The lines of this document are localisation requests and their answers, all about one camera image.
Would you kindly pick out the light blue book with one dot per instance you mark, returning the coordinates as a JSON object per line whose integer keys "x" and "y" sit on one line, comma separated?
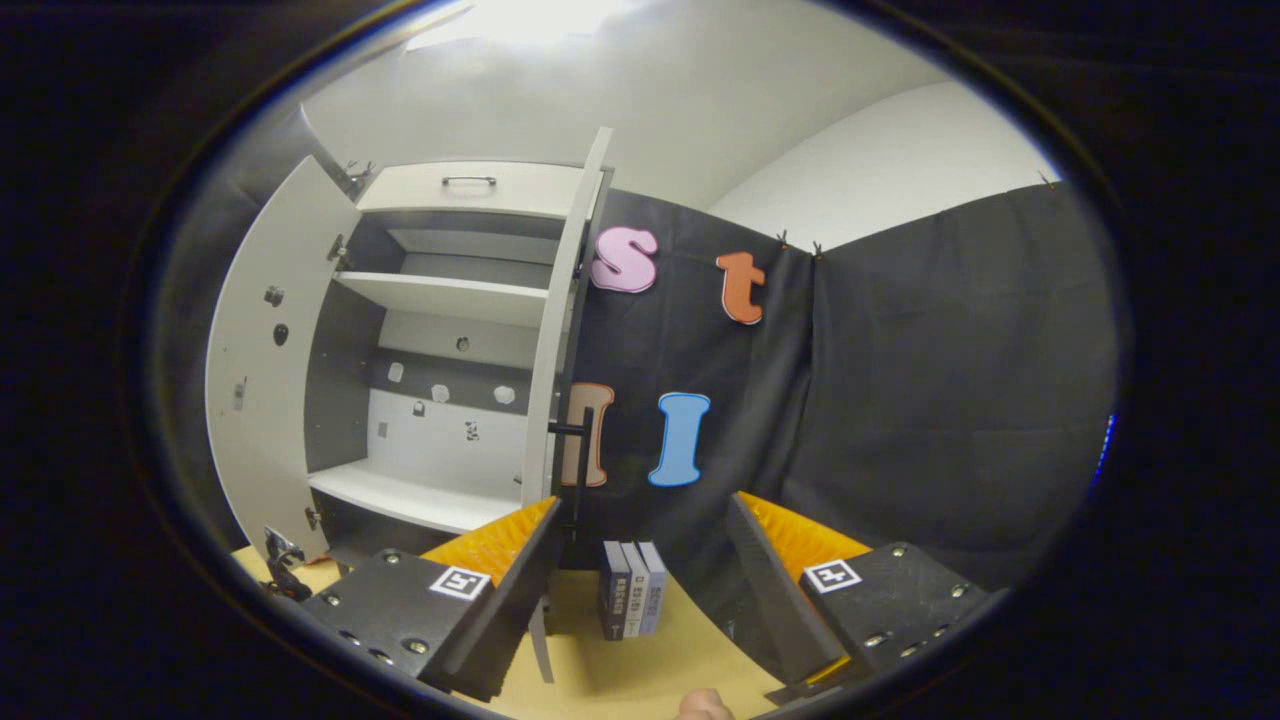
{"x": 655, "y": 590}

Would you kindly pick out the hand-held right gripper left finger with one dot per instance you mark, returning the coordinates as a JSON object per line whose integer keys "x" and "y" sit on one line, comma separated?
{"x": 500, "y": 620}

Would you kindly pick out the small dark metal object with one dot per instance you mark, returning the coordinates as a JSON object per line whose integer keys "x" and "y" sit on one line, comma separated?
{"x": 285, "y": 565}

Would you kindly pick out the white cabinet door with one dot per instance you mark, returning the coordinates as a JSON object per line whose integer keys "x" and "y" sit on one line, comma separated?
{"x": 260, "y": 400}
{"x": 562, "y": 300}

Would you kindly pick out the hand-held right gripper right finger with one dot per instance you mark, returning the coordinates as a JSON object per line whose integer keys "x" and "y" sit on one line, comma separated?
{"x": 790, "y": 610}

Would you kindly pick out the dark blue book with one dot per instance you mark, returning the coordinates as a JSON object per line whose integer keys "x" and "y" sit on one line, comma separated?
{"x": 613, "y": 600}

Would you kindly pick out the black backdrop cloth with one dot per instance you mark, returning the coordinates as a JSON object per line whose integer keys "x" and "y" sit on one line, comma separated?
{"x": 950, "y": 400}

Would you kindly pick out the grey book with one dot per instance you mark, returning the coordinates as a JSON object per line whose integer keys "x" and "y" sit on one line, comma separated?
{"x": 634, "y": 590}

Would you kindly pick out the white and grey cabinet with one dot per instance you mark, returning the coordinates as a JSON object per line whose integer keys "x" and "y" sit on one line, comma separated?
{"x": 440, "y": 290}

